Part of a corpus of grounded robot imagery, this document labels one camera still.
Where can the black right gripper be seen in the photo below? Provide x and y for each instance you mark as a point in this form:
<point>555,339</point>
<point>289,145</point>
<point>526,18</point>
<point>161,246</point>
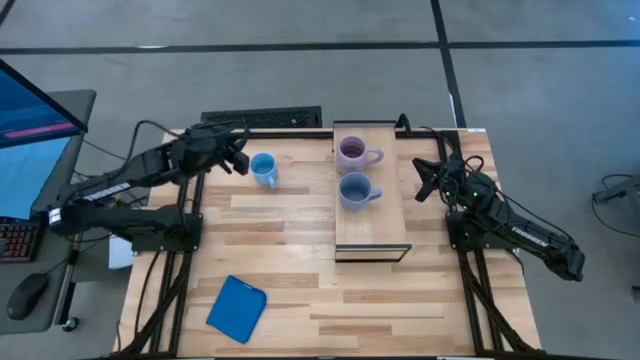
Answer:
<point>455,177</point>

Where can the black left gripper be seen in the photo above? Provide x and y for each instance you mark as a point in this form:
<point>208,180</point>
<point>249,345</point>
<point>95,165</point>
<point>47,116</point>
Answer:
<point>202,147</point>

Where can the light blue mug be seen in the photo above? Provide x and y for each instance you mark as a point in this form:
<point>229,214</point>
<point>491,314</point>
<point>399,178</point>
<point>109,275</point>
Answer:
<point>263,167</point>

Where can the large grey-blue mug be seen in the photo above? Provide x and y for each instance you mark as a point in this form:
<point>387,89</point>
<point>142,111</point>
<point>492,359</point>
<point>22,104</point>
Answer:
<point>354,192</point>

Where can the pink ribbed ceramic mug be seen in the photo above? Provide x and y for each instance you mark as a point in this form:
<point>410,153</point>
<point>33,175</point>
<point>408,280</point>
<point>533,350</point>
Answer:
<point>352,152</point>

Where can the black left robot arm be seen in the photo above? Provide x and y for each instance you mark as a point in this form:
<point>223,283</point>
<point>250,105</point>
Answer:
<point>115,187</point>

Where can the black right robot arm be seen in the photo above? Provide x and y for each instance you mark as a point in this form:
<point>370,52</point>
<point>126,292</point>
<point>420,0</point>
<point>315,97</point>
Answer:
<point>525,230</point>

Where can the black keyboard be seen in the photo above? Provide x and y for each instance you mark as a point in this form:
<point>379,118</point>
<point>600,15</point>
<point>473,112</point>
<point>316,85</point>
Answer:
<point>260,117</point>

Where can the white paper sheet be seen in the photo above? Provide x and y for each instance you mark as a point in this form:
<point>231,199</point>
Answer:
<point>119,252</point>

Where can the blue folded cloth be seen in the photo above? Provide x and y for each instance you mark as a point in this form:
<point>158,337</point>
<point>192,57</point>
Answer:
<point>237,310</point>

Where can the grey side desk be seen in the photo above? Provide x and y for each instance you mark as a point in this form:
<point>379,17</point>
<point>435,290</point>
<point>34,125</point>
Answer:
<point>75,107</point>

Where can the computer monitor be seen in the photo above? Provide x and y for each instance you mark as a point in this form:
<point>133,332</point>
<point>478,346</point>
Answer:
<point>25,120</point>

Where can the backlit computer keyboard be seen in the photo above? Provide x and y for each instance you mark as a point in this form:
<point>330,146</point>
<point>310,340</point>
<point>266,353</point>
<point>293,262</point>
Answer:
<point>17,240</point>

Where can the black computer mouse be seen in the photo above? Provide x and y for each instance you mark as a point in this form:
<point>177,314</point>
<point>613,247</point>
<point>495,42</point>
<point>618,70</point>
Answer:
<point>26,296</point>

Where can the wooden shelf with black frame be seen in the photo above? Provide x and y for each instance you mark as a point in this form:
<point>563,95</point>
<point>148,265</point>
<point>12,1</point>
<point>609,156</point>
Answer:
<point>370,225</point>

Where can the black aluminium table frame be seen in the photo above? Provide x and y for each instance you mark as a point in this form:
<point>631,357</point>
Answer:
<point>472,300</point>

